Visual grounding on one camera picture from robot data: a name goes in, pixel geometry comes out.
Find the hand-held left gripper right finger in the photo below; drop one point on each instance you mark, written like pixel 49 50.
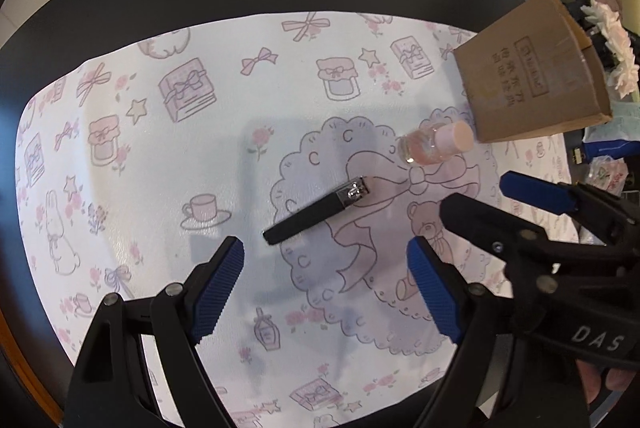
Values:
pixel 432 288

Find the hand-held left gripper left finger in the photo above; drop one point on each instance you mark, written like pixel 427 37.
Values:
pixel 217 288

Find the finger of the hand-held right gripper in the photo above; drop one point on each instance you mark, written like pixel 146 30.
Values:
pixel 530 190
pixel 480 223

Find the small pink bottle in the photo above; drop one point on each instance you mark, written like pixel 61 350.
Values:
pixel 435 143

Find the brown cardboard box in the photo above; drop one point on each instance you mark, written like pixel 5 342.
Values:
pixel 525 83

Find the black nail clipper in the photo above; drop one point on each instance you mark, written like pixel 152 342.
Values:
pixel 310 218

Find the person's right hand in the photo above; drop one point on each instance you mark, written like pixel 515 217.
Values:
pixel 605 383

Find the clear plastic bag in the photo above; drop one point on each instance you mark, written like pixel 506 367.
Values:
pixel 607 173

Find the blue white paper packet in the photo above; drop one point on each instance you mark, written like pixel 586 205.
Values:
pixel 620 123

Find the white pink printed mat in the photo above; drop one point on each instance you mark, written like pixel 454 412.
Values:
pixel 175 158

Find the white artificial rose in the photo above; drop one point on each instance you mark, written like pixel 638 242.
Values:
pixel 602 18
pixel 625 63

